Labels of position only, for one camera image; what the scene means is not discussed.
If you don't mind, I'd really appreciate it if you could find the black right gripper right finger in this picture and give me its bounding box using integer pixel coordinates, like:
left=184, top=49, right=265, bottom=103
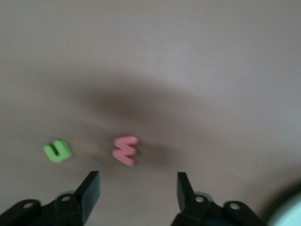
left=170, top=171, right=269, bottom=226

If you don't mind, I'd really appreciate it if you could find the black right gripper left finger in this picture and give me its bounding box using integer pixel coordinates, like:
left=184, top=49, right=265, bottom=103
left=0, top=170, right=101, bottom=226

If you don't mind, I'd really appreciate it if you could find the green foam letter u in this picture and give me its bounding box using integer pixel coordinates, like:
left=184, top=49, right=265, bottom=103
left=42, top=138, right=73, bottom=163

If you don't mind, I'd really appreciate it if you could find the pink foam letter w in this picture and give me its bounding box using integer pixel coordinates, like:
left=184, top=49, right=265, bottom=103
left=111, top=134, right=140, bottom=167

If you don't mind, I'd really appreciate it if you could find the pale green plate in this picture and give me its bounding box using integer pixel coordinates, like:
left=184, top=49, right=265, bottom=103
left=267, top=188, right=301, bottom=226

